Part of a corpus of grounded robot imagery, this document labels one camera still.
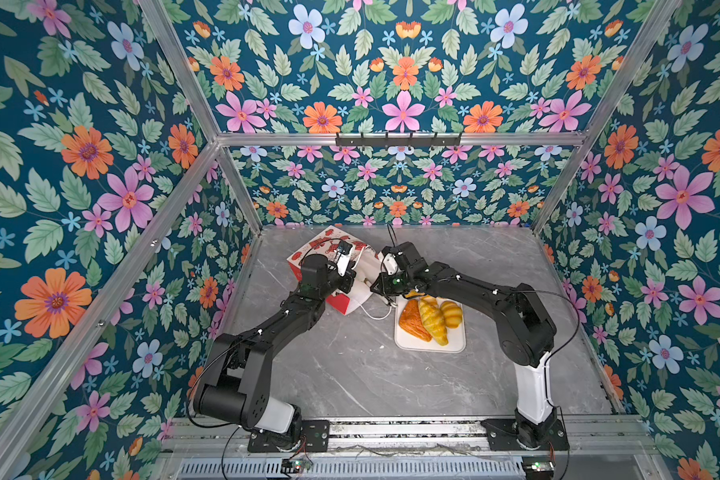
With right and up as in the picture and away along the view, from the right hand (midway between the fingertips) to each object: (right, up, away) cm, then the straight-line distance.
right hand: (372, 285), depth 90 cm
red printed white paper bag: (-3, +7, +14) cm, 16 cm away
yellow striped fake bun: (+25, -9, -1) cm, 26 cm away
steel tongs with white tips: (-2, +1, +2) cm, 3 cm away
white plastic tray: (+11, -17, 0) cm, 20 cm away
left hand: (-5, +10, -5) cm, 12 cm away
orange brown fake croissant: (+12, -11, -2) cm, 17 cm away
